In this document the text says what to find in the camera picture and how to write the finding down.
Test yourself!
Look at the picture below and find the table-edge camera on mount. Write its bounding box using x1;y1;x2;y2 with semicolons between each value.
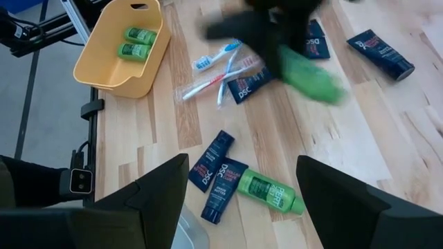
0;154;95;209

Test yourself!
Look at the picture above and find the red toothbrush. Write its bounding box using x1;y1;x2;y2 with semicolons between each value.
174;55;264;103

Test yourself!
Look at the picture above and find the blue plastic bin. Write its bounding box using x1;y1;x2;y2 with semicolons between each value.
0;0;45;15

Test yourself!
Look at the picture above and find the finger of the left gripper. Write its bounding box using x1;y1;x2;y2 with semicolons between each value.
199;10;283;80
282;13;314;53

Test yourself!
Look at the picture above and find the grey plastic bin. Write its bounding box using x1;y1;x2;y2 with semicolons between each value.
171;203;211;249

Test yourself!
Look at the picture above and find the black frame clamp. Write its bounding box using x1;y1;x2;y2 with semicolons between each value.
80;98;105;121

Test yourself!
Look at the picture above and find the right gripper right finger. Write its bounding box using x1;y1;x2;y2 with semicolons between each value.
296;154;392;249

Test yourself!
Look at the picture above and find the wrapped blue toothbrush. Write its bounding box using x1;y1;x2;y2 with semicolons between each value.
192;38;243;74
216;44;242;109

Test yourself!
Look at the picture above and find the green shampoo bottle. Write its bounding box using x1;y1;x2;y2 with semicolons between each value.
237;168;306;216
123;26;159;46
116;42;152;63
278;44;347;107

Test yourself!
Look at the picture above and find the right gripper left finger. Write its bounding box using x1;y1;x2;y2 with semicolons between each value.
92;153;190;249

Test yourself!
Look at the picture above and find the yellow plastic bin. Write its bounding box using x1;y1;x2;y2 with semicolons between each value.
73;0;172;100

